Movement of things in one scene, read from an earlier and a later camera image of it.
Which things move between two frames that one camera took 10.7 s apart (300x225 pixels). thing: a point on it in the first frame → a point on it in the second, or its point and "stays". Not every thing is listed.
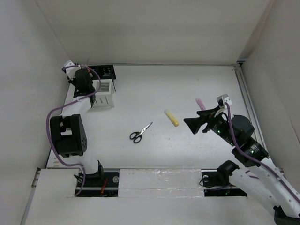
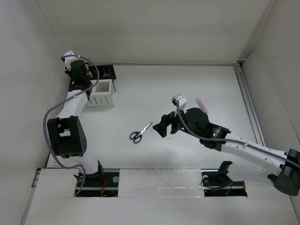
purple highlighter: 200,103 stays
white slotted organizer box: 105,98 stays
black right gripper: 207,116 → 166,120
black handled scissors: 137,136 stays
